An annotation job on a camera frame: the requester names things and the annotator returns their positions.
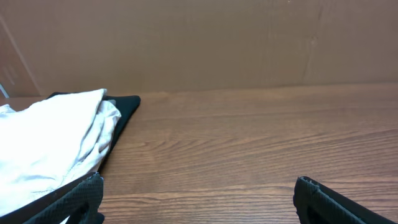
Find beige shorts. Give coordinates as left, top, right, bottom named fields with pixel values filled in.
left=1, top=89, right=121, bottom=215

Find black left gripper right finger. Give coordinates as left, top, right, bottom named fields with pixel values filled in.
left=293, top=176, right=395, bottom=224

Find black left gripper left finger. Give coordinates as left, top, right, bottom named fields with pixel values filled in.
left=1, top=172, right=105, bottom=224

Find black folded garment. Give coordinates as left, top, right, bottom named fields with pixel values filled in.
left=44, top=89, right=141, bottom=175

